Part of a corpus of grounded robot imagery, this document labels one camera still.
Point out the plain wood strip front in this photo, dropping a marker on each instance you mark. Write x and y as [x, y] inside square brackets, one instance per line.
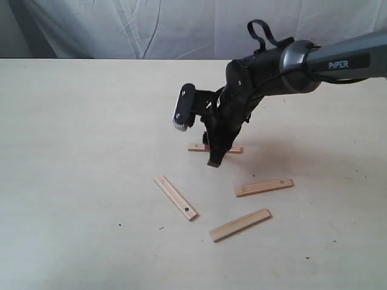
[239, 224]

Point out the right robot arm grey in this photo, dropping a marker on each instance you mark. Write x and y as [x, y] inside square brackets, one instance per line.
[299, 68]

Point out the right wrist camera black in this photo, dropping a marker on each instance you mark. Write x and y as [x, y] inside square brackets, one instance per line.
[190, 103]

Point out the white backdrop cloth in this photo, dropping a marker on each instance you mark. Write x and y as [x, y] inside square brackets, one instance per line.
[173, 29]

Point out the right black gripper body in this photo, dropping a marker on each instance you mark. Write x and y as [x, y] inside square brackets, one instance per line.
[232, 109]

